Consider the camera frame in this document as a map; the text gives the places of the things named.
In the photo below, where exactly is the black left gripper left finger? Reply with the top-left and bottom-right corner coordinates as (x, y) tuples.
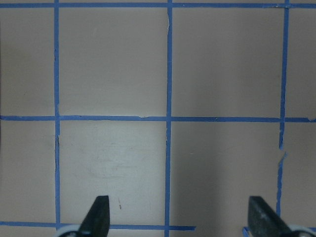
(78, 196), (110, 237)

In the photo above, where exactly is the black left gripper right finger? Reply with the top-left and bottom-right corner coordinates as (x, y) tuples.
(248, 196), (292, 237)

